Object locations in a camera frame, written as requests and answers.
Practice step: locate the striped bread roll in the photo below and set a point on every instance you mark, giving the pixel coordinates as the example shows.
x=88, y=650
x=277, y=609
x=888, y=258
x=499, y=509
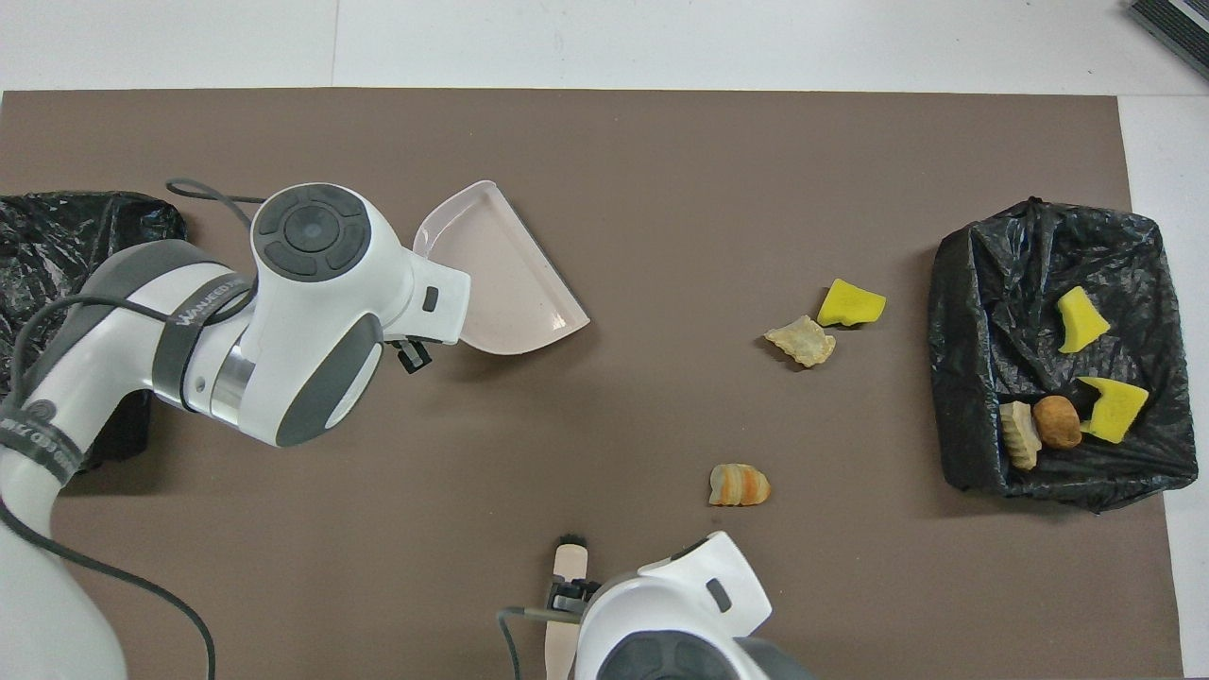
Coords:
x=1020, y=436

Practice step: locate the beige plastic dustpan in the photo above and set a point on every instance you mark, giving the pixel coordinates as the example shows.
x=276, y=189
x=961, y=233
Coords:
x=515, y=293

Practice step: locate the dark ribbed panel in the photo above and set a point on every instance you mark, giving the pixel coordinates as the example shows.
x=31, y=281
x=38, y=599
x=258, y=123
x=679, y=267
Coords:
x=1176, y=28

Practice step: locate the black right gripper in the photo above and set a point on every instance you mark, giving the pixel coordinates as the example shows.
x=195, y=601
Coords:
x=571, y=600

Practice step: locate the pale bread piece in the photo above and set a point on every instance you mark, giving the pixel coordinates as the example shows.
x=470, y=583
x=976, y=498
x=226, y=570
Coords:
x=803, y=340

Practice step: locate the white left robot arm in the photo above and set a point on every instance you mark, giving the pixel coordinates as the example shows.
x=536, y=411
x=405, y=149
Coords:
x=302, y=321

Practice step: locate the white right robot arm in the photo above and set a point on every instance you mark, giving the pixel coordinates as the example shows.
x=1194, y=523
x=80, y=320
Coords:
x=680, y=614

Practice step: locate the bin with black bag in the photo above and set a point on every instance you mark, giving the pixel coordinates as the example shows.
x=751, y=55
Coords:
x=992, y=359
x=57, y=246

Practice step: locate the striped croissant piece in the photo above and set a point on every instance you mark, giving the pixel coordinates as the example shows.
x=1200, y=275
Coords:
x=739, y=485

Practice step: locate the yellow sponge piece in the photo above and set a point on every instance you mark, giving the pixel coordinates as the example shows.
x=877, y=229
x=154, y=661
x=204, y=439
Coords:
x=1080, y=321
x=1116, y=408
x=850, y=304

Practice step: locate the brown table mat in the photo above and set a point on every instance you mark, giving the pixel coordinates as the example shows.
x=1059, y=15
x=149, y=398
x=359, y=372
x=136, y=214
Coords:
x=661, y=189

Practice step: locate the beige brush black bristles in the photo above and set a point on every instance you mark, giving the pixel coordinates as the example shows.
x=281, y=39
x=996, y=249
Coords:
x=570, y=567

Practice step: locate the brown bread nugget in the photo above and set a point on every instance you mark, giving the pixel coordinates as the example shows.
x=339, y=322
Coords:
x=1057, y=422

